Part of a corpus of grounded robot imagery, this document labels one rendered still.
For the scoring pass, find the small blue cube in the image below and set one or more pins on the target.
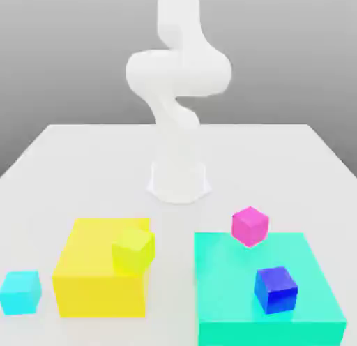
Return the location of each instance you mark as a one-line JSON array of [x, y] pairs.
[[276, 290]]

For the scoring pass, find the large yellow box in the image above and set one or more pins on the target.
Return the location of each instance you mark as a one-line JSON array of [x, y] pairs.
[[83, 268]]

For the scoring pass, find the small cyan cube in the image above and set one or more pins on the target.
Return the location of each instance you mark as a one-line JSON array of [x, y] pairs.
[[20, 293]]

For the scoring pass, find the small lime yellow cube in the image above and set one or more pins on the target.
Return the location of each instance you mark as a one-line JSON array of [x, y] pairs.
[[132, 251]]

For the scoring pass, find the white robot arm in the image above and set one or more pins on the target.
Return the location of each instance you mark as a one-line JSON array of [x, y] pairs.
[[178, 72]]

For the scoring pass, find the large turquoise box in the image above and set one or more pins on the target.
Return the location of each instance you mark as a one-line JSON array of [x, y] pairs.
[[231, 295]]

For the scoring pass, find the small magenta cube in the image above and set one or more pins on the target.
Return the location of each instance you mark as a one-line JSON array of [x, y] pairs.
[[249, 226]]

